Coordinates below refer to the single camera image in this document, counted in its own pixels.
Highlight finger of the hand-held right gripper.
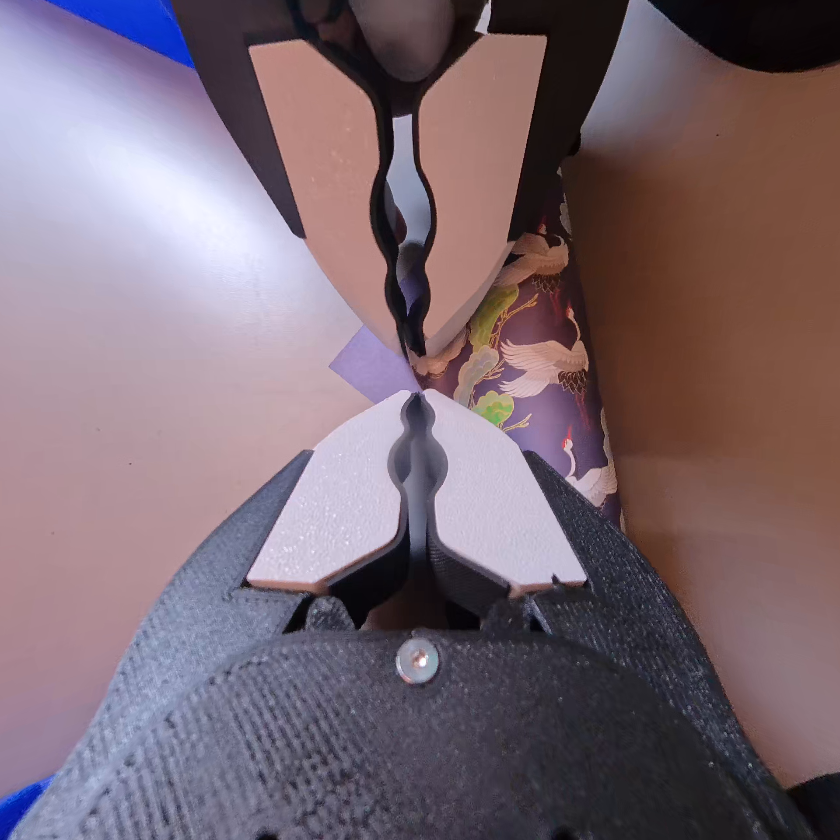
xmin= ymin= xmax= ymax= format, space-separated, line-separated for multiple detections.
xmin=415 ymin=33 xmax=548 ymax=358
xmin=247 ymin=36 xmax=425 ymax=359

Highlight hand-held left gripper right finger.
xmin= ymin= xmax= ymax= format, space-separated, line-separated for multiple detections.
xmin=420 ymin=390 xmax=589 ymax=628

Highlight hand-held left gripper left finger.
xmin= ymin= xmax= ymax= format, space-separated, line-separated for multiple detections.
xmin=247 ymin=392 xmax=418 ymax=628

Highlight purple crane patterned paper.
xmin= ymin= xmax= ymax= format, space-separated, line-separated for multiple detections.
xmin=329 ymin=197 xmax=626 ymax=529

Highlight blue plastic bin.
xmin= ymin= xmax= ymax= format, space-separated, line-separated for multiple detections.
xmin=50 ymin=0 xmax=198 ymax=69
xmin=0 ymin=772 xmax=53 ymax=840

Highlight black textured pad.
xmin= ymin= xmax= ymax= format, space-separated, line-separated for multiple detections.
xmin=617 ymin=0 xmax=840 ymax=74

